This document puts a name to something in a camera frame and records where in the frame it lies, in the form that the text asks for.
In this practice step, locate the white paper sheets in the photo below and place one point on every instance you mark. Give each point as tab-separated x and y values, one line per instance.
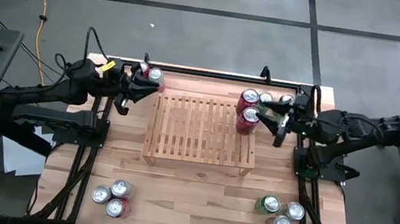
19	161

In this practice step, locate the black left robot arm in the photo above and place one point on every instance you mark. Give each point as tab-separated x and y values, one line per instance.
77	76

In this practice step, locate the yellow tape tag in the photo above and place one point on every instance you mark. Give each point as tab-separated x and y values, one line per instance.
108	65

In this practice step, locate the wooden slatted shelf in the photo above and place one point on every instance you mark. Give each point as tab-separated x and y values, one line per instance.
197	135

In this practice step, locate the silver and pink can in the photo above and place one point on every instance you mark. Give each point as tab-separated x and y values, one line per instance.
155	74

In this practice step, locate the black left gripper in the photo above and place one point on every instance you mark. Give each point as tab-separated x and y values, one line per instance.
118	82

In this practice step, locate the small black clamp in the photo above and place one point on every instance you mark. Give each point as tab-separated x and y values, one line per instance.
265	74
147	58

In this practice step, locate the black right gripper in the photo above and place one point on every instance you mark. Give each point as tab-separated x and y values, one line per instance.
304	114

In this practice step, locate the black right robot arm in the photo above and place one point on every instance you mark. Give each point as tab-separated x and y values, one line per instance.
338	120

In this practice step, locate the green Sprite can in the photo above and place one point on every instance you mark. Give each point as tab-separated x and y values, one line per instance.
266	96
287	98
268	204

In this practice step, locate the black metal table frame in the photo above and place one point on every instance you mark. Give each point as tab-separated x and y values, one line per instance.
209	74

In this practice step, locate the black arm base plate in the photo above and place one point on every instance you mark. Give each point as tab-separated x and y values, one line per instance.
97	142
333	173

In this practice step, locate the black support beam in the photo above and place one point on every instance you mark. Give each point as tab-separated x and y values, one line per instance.
15	134

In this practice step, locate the red cola can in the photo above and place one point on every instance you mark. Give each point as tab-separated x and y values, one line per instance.
144	67
249	97
117	208
249	119

